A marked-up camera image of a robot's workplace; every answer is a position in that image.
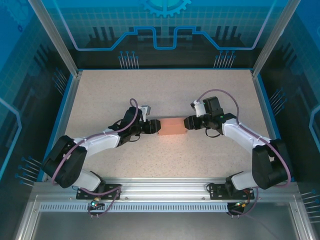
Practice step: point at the pink cardboard paper box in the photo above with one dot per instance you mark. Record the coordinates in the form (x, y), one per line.
(172, 126)

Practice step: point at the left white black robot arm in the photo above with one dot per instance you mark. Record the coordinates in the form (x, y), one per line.
(100, 142)

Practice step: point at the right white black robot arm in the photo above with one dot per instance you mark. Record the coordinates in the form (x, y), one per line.
(240, 132)

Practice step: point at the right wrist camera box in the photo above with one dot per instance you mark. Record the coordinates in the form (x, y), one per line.
(200, 110)

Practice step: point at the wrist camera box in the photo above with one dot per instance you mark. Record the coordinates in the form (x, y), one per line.
(200, 110)
(147, 109)

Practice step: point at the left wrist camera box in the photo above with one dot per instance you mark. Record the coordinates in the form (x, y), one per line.
(147, 109)

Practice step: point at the aluminium table side rail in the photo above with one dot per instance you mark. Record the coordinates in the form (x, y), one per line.
(71, 100)
(261, 100)

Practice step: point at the aluminium mounting rail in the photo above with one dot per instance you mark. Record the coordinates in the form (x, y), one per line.
(162, 190)

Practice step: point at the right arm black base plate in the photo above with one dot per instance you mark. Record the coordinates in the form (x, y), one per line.
(217, 192)

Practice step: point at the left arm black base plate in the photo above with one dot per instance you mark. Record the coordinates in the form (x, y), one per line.
(85, 193)

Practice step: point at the aluminium frame post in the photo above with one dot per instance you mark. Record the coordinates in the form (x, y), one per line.
(58, 40)
(273, 40)

